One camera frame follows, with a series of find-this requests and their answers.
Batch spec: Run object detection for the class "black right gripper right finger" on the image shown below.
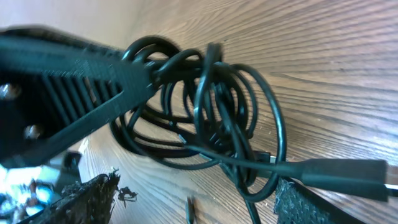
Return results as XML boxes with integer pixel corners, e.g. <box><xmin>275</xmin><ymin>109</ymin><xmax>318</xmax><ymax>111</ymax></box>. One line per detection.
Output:
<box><xmin>274</xmin><ymin>178</ymin><xmax>364</xmax><ymax>224</ymax></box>

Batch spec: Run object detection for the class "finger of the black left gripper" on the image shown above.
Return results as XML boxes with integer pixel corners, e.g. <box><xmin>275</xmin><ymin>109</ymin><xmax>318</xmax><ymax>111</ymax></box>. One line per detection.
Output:
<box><xmin>1</xmin><ymin>28</ymin><xmax>155</xmax><ymax>168</ymax></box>

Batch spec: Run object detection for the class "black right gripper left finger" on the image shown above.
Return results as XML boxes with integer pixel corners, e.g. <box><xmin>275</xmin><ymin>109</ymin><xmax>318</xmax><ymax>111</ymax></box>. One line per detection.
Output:
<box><xmin>21</xmin><ymin>170</ymin><xmax>120</xmax><ymax>224</ymax></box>

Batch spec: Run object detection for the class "black USB cable blue plug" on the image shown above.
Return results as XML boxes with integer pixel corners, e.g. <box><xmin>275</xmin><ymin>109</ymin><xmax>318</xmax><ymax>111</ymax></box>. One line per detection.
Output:
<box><xmin>109</xmin><ymin>36</ymin><xmax>287</xmax><ymax>223</ymax></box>

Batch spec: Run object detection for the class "black USB cable silver plug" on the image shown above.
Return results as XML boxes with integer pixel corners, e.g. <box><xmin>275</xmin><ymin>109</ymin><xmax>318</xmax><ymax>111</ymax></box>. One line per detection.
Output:
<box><xmin>175</xmin><ymin>132</ymin><xmax>390</xmax><ymax>202</ymax></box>

